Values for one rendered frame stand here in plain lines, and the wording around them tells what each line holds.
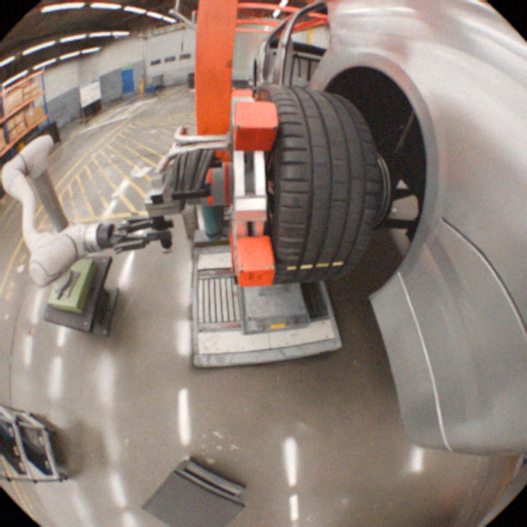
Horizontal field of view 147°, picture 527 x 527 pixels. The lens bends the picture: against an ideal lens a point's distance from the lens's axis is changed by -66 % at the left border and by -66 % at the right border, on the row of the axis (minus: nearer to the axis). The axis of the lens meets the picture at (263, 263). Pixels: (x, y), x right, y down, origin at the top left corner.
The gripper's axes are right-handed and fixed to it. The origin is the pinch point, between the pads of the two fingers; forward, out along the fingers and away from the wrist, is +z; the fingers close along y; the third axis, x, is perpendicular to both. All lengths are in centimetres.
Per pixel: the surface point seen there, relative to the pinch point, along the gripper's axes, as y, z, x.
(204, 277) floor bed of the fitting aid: -32, 2, -76
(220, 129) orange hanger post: -60, 16, 6
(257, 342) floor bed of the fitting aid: 12, 30, -75
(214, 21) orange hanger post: -60, 12, 65
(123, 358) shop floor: 19, -54, -83
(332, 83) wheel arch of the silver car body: -43, 59, 37
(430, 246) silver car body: 26, 57, 19
